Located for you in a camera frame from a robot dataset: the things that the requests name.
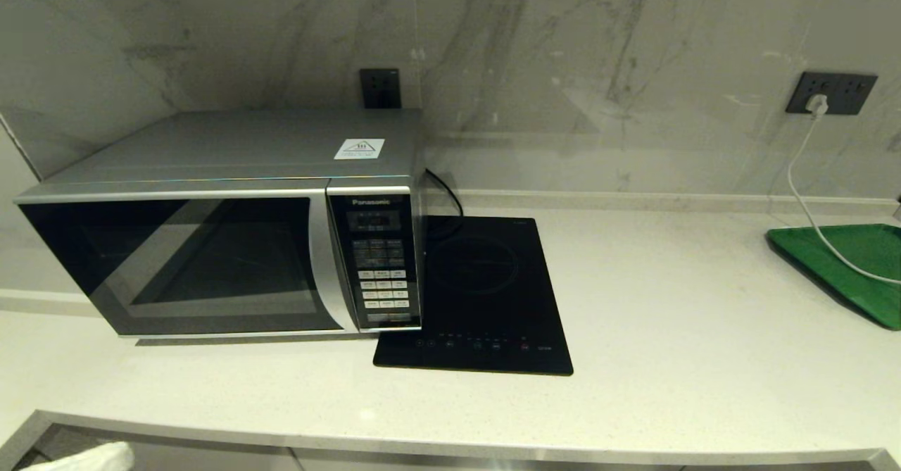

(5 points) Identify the silver Panasonic microwave oven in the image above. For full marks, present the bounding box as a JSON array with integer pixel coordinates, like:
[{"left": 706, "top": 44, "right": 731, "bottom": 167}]
[{"left": 14, "top": 108, "right": 427, "bottom": 339}]

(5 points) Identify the white warning sticker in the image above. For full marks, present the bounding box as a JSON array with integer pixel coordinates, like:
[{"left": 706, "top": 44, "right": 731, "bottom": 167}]
[{"left": 334, "top": 138, "right": 386, "bottom": 161}]

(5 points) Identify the black induction cooktop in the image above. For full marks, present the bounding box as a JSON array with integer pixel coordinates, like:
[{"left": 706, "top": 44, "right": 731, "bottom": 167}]
[{"left": 372, "top": 215, "right": 574, "bottom": 377}]

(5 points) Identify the green plastic tray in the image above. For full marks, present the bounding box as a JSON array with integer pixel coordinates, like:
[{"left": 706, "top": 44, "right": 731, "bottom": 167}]
[{"left": 766, "top": 224, "right": 901, "bottom": 331}]

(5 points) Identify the black power cable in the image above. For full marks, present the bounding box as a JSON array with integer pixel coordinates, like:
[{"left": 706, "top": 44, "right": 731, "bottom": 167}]
[{"left": 424, "top": 168, "right": 465, "bottom": 239}]

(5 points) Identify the black wall socket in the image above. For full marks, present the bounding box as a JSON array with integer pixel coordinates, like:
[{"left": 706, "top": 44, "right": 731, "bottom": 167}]
[{"left": 360, "top": 68, "right": 402, "bottom": 110}]

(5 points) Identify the white power cable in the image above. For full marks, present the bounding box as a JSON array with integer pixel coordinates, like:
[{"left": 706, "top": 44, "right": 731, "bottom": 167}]
[{"left": 786, "top": 112, "right": 901, "bottom": 287}]

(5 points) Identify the dark grey double wall socket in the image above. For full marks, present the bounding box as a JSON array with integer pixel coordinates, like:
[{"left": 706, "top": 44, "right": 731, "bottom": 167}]
[{"left": 786, "top": 71, "right": 879, "bottom": 116}]

